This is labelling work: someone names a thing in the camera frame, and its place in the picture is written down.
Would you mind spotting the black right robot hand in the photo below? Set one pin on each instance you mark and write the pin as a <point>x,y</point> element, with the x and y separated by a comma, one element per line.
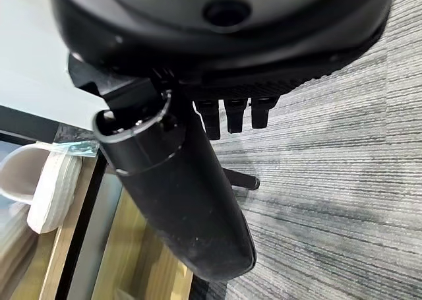
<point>184,194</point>

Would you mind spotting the black rod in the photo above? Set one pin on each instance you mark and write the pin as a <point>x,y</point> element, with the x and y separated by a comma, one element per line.
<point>245,180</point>

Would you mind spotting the clear plastic tag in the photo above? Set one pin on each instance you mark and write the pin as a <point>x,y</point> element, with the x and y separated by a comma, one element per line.
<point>77,147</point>

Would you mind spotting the wooden shoe rack black frame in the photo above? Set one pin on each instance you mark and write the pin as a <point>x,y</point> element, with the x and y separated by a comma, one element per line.
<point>108,244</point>

